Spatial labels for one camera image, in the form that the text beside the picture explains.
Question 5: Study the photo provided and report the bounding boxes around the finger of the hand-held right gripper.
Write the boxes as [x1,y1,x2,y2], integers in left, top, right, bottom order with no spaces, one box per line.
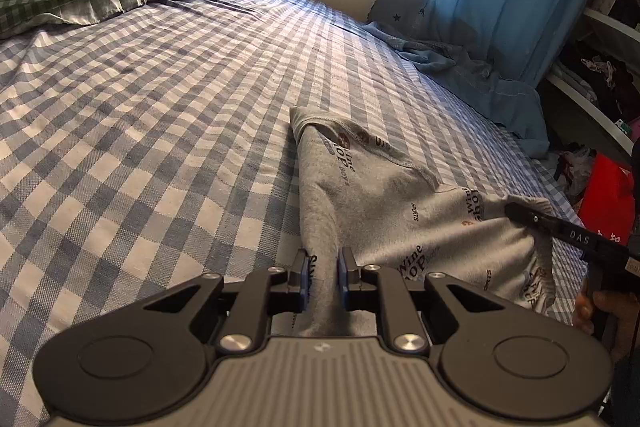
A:
[504,202,594,258]

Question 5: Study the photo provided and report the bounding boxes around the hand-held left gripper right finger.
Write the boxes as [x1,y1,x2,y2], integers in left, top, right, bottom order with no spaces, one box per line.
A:
[337,247,507,353]

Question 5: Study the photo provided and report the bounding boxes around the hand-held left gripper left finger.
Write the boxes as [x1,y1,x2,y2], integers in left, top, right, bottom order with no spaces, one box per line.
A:
[142,248,312,356]

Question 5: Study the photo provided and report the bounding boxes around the grey printed pants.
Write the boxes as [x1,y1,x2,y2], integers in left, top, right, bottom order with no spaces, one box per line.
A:
[290,105,559,338]

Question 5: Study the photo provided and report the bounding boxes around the person's right hand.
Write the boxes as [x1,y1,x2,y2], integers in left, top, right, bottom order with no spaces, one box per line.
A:
[573,289,637,364]

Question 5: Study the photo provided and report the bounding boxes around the crumpled clothes pile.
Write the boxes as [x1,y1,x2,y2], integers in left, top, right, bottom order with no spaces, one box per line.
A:
[552,146,597,204]

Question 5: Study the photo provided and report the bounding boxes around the red bag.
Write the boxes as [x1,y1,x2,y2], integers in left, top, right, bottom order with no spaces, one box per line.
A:
[577,151,636,249]

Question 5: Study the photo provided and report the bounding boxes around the white shelf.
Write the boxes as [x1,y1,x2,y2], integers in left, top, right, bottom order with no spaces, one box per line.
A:
[545,0,640,158]

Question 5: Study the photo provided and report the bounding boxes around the crumpled blue cloth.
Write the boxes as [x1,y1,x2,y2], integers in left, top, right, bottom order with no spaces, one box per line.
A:
[362,21,551,160]

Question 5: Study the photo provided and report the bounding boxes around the clothes heap on shelf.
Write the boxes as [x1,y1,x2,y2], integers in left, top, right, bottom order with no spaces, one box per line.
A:
[550,41,640,124]

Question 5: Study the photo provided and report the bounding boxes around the blue checked bed sheet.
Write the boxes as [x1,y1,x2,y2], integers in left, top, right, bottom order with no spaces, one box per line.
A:
[0,0,589,427]

